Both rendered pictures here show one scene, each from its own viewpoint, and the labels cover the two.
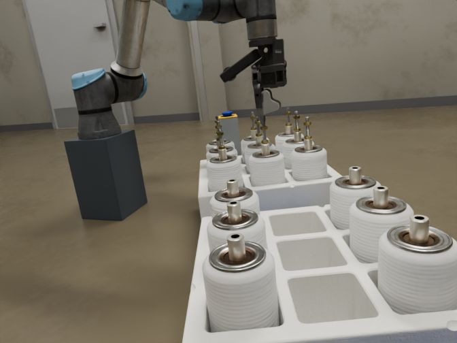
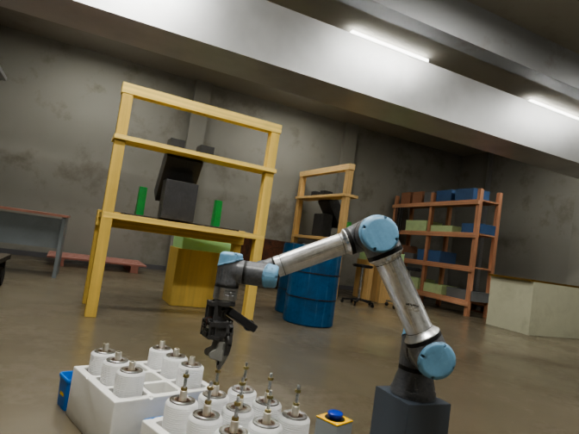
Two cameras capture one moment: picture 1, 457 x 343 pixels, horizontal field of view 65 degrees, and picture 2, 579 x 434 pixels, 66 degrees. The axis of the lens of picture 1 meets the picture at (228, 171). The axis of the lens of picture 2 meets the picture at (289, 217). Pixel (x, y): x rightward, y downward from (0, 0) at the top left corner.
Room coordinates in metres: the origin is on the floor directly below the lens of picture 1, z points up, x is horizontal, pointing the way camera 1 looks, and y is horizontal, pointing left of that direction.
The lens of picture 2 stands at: (2.08, -1.00, 0.74)
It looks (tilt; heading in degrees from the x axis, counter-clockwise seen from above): 4 degrees up; 136
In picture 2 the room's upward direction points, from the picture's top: 8 degrees clockwise
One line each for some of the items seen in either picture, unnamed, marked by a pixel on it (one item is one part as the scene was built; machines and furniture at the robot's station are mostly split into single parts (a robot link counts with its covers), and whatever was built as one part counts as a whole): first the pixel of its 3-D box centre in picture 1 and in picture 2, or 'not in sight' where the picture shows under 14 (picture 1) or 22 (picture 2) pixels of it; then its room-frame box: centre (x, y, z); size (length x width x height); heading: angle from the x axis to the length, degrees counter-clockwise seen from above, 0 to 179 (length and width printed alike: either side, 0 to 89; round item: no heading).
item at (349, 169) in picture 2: not in sight; (346, 233); (-3.10, 5.63, 1.12); 1.76 x 1.54 x 2.24; 160
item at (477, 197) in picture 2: not in sight; (436, 247); (-2.09, 7.19, 1.13); 2.55 x 0.66 x 2.25; 160
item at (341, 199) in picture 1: (355, 225); (127, 397); (0.65, -0.24, 0.16); 0.10 x 0.10 x 0.18
